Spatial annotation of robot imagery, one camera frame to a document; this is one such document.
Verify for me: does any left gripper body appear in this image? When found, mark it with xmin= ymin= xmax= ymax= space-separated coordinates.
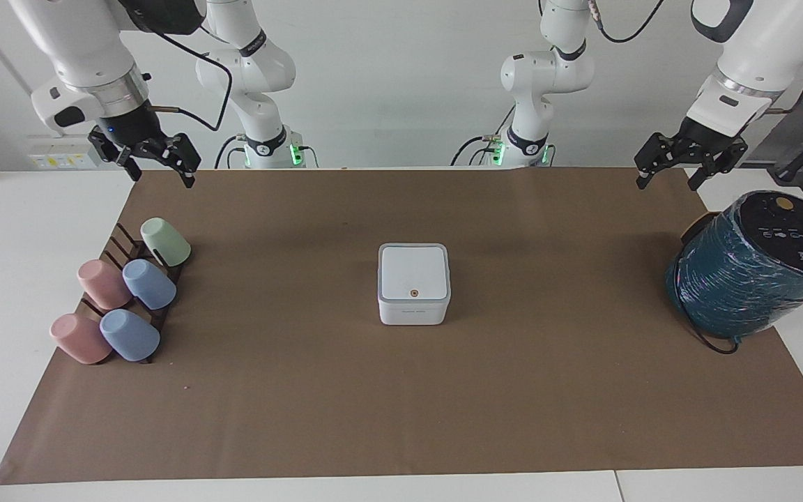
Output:
xmin=676 ymin=116 xmax=748 ymax=158

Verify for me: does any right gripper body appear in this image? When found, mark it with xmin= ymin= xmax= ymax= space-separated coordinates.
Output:
xmin=93 ymin=100 xmax=167 ymax=159

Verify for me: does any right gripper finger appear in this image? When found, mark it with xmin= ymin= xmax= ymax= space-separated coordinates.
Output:
xmin=144 ymin=132 xmax=202 ymax=190
xmin=87 ymin=128 xmax=143 ymax=183

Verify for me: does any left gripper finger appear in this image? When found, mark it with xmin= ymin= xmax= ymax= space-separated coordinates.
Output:
xmin=634 ymin=133 xmax=689 ymax=191
xmin=687 ymin=141 xmax=749 ymax=193

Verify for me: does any white square trash can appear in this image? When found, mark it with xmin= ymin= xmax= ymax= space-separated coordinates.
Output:
xmin=377 ymin=243 xmax=452 ymax=326

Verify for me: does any dark wooden cup rack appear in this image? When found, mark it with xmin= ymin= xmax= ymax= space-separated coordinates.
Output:
xmin=79 ymin=222 xmax=188 ymax=365

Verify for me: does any green cup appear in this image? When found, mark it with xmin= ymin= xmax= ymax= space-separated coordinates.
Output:
xmin=140 ymin=218 xmax=192 ymax=268

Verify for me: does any teal wrapped round cooker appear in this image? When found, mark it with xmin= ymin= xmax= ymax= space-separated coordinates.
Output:
xmin=666 ymin=190 xmax=803 ymax=341

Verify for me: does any pink cup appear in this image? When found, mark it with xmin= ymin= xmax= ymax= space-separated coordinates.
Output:
xmin=77 ymin=259 xmax=132 ymax=311
xmin=49 ymin=313 xmax=113 ymax=365

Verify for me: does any blue cup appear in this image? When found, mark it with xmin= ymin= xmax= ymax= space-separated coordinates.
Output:
xmin=100 ymin=309 xmax=161 ymax=363
xmin=122 ymin=259 xmax=178 ymax=311

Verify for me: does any white wall socket panel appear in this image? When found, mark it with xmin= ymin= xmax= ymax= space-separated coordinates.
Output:
xmin=26 ymin=135 xmax=103 ymax=171

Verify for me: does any black power cord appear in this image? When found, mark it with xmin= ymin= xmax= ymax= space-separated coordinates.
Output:
xmin=672 ymin=275 xmax=741 ymax=356

